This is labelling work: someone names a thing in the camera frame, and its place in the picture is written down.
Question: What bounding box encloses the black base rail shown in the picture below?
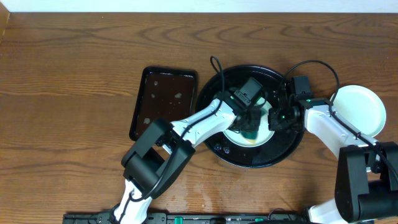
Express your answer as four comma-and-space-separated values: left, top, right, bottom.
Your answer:
62, 212, 309, 224

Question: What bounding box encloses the large green plate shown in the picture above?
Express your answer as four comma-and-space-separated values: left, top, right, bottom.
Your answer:
333, 85, 386, 137

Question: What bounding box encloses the round black tray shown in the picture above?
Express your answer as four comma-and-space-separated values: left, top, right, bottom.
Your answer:
204, 65, 303, 168

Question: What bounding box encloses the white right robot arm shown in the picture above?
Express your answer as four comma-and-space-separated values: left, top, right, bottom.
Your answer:
268, 98, 397, 223

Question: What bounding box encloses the rectangular black water tray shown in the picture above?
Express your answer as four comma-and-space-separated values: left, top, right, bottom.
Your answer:
129, 66, 198, 141

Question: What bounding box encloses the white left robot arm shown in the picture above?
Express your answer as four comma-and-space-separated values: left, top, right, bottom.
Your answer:
113, 90, 268, 223

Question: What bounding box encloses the small green plate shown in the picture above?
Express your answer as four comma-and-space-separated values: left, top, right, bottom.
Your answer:
223, 97, 274, 147

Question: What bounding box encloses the green yellow sponge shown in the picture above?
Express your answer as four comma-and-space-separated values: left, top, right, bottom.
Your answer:
241, 131, 257, 141

